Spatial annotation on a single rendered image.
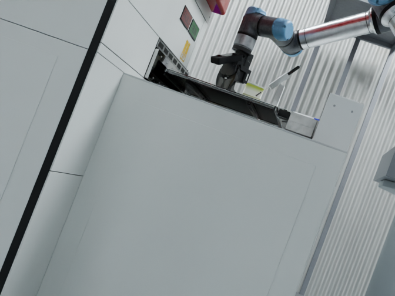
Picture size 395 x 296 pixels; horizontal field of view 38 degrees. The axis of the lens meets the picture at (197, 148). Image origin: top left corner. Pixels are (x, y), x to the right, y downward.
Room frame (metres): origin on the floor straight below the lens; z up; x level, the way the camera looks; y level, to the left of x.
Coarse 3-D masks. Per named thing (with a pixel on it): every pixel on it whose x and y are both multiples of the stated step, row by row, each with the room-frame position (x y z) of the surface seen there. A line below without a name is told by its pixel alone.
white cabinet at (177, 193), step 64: (128, 128) 1.52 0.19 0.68; (192, 128) 1.48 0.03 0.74; (256, 128) 1.45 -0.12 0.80; (128, 192) 1.51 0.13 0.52; (192, 192) 1.47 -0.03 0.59; (256, 192) 1.44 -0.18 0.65; (320, 192) 1.41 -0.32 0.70; (64, 256) 1.53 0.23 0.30; (128, 256) 1.49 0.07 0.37; (192, 256) 1.46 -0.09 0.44; (256, 256) 1.43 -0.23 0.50
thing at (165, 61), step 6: (156, 48) 1.70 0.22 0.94; (156, 54) 1.70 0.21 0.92; (162, 54) 1.74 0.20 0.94; (150, 60) 1.70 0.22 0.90; (156, 60) 1.71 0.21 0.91; (162, 60) 1.76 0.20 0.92; (168, 60) 1.82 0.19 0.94; (150, 66) 1.70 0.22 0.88; (168, 66) 1.84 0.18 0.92; (174, 66) 1.90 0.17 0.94; (150, 72) 1.70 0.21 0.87; (150, 78) 1.72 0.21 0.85; (156, 78) 1.77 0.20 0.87; (162, 84) 1.85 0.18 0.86
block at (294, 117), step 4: (292, 112) 1.68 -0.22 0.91; (292, 116) 1.68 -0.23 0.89; (296, 116) 1.68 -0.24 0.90; (300, 116) 1.68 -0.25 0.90; (304, 116) 1.67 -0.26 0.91; (292, 120) 1.68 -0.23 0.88; (296, 120) 1.68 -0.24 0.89; (300, 120) 1.67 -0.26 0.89; (304, 120) 1.67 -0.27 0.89; (308, 120) 1.67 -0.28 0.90; (312, 120) 1.67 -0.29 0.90; (316, 120) 1.67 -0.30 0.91; (304, 124) 1.67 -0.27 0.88; (308, 124) 1.67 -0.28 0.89; (312, 124) 1.67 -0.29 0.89
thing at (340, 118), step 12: (336, 96) 1.48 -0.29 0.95; (324, 108) 1.48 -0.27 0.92; (336, 108) 1.48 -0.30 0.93; (348, 108) 1.47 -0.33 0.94; (360, 108) 1.47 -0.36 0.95; (324, 120) 1.48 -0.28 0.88; (336, 120) 1.47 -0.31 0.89; (348, 120) 1.47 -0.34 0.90; (324, 132) 1.48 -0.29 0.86; (336, 132) 1.47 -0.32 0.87; (348, 132) 1.47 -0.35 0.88; (336, 144) 1.47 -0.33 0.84; (348, 144) 1.46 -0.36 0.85
